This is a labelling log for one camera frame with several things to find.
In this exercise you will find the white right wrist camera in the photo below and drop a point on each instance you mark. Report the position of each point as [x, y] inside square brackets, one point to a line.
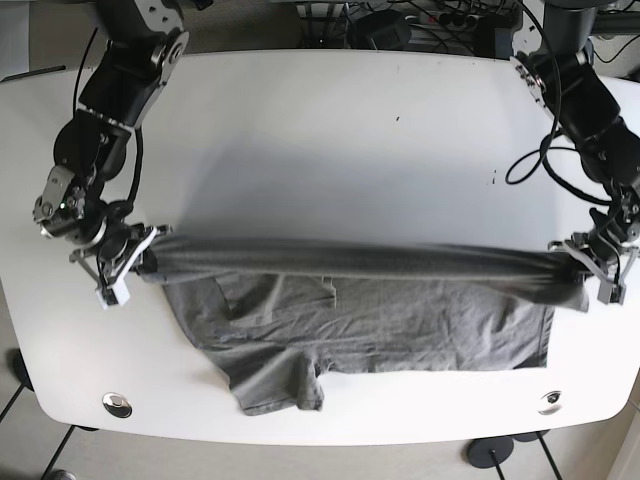
[113, 295]

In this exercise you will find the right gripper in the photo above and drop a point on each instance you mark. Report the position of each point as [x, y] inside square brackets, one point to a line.
[105, 246]

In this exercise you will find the chrome table grommet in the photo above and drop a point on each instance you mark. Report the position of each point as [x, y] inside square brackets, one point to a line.
[550, 403]
[117, 405]

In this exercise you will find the grey sneaker shoe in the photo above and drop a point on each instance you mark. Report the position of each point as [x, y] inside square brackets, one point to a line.
[61, 475]

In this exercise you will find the right chrome table grommet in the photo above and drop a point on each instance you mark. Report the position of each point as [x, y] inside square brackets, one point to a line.
[550, 403]

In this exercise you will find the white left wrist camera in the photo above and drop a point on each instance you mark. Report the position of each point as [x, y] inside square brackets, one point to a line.
[611, 292]

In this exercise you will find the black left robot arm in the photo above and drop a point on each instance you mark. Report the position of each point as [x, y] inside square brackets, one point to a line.
[552, 56]

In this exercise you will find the left chrome table grommet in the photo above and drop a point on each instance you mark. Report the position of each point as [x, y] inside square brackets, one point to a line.
[117, 405]

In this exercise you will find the black round stand base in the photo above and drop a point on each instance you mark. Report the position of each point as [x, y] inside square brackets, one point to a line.
[486, 453]

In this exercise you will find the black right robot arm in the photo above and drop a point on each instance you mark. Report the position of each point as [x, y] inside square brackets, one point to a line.
[98, 154]

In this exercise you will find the black power adapter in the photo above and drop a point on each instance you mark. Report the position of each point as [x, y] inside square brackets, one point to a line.
[379, 30]

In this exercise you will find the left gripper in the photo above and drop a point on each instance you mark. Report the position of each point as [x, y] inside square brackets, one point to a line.
[611, 247]

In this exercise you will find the grey T-shirt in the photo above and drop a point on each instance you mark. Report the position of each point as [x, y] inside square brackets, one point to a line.
[274, 316]

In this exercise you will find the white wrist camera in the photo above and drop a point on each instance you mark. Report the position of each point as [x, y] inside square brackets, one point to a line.
[611, 292]
[113, 295]

